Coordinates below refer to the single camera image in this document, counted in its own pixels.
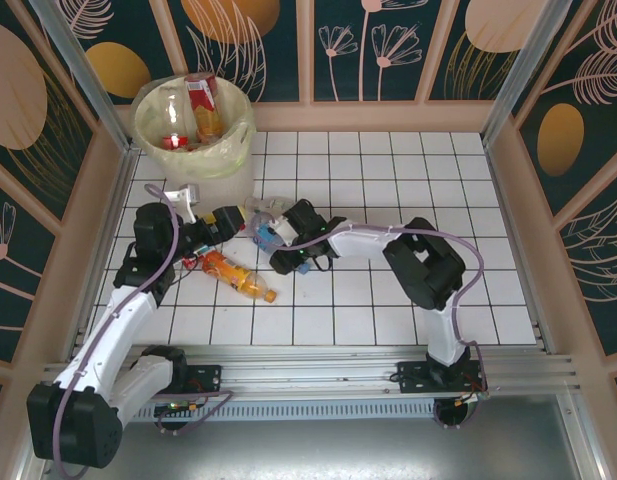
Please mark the blue cap water bottle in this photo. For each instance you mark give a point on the blue cap water bottle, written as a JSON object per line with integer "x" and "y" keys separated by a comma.
{"x": 267, "y": 237}

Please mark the white label clear bottle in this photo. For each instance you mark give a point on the white label clear bottle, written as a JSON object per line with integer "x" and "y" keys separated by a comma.
{"x": 268, "y": 204}

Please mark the large orange juice bottle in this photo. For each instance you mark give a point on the large orange juice bottle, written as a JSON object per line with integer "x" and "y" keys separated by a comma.
{"x": 235, "y": 275}

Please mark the small red green bottle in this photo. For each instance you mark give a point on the small red green bottle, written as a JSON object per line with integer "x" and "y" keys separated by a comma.
{"x": 190, "y": 261}

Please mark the red label cola bottle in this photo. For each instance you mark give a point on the red label cola bottle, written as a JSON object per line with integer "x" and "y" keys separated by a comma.
{"x": 174, "y": 142}

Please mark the red label tea bottle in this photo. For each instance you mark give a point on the red label tea bottle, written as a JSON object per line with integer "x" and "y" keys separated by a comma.
{"x": 203, "y": 105}

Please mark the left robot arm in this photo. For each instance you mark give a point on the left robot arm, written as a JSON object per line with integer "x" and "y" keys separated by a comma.
{"x": 73, "y": 430}

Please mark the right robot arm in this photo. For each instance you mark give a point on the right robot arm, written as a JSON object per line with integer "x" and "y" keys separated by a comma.
{"x": 428, "y": 270}

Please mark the white waste bin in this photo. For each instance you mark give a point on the white waste bin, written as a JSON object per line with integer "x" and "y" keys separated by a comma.
{"x": 223, "y": 185}

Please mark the pale yellow bin liner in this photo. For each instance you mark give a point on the pale yellow bin liner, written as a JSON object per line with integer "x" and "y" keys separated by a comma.
{"x": 228, "y": 155}

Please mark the grey metal sheet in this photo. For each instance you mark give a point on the grey metal sheet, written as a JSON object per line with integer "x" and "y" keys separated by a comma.
{"x": 308, "y": 450}

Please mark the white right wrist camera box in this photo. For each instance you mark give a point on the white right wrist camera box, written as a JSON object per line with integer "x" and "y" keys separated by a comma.
{"x": 289, "y": 235}

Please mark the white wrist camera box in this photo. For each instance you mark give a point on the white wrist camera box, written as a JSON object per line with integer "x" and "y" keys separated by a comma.
{"x": 289, "y": 235}
{"x": 188, "y": 194}

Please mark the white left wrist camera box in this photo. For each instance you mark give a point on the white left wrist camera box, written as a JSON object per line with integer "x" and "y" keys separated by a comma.
{"x": 188, "y": 194}

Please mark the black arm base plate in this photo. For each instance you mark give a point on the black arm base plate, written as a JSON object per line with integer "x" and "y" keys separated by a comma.
{"x": 208, "y": 375}
{"x": 413, "y": 375}

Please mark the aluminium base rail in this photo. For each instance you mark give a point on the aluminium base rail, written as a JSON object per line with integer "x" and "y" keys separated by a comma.
{"x": 308, "y": 370}

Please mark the aluminium frame post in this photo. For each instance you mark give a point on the aluminium frame post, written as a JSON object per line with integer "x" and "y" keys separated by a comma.
{"x": 78, "y": 70}
{"x": 527, "y": 70}

